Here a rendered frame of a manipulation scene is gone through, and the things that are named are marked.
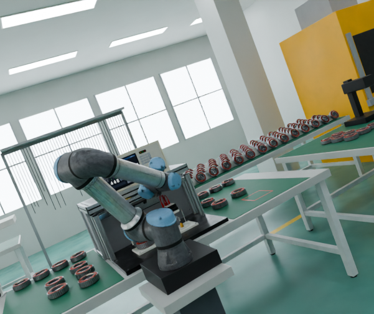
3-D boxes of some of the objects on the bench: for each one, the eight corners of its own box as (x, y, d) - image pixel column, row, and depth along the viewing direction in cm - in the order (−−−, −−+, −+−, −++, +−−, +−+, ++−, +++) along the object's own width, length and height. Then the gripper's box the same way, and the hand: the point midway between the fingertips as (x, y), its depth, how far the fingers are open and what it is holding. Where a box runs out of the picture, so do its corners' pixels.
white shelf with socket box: (43, 286, 229) (12, 217, 225) (-21, 318, 214) (-55, 246, 211) (40, 273, 261) (14, 214, 257) (-15, 301, 247) (-44, 238, 243)
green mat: (124, 278, 185) (124, 278, 185) (-5, 349, 161) (-5, 349, 161) (93, 249, 271) (93, 249, 271) (6, 292, 247) (6, 292, 247)
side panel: (109, 258, 232) (89, 210, 229) (104, 260, 231) (84, 213, 228) (101, 251, 257) (83, 208, 255) (97, 253, 256) (78, 210, 254)
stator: (55, 290, 209) (52, 285, 209) (42, 292, 215) (40, 286, 214) (69, 280, 219) (66, 274, 219) (56, 282, 224) (54, 276, 224)
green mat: (310, 177, 235) (310, 177, 235) (233, 219, 211) (233, 218, 211) (234, 179, 321) (234, 179, 321) (173, 210, 298) (173, 209, 298)
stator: (96, 284, 193) (93, 278, 192) (76, 291, 194) (73, 284, 194) (102, 275, 204) (100, 268, 204) (84, 281, 205) (82, 275, 205)
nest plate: (198, 224, 221) (198, 222, 221) (177, 235, 215) (176, 233, 215) (188, 222, 234) (188, 220, 234) (168, 232, 229) (167, 230, 229)
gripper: (141, 175, 186) (139, 194, 203) (150, 189, 182) (147, 207, 200) (156, 168, 189) (153, 187, 207) (165, 182, 185) (160, 200, 203)
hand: (155, 194), depth 203 cm, fingers closed
